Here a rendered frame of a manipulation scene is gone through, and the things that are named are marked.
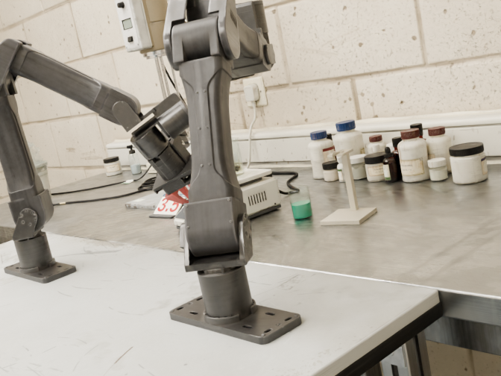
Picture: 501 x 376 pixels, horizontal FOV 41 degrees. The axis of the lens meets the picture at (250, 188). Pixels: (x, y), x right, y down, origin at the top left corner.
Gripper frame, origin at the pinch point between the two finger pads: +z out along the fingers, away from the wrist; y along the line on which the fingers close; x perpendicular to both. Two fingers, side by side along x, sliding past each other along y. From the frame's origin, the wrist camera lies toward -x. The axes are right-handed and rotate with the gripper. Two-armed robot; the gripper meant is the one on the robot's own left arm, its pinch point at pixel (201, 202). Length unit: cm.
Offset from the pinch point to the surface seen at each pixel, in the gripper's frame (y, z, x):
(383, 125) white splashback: -33, 22, -35
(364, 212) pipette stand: -30.1, 12.6, 9.3
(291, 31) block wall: -19, 0, -65
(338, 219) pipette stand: -25.9, 10.3, 11.1
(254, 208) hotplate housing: -7.5, 8.0, -2.1
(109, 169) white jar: 74, 19, -93
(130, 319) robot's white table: -3.4, -11.0, 43.4
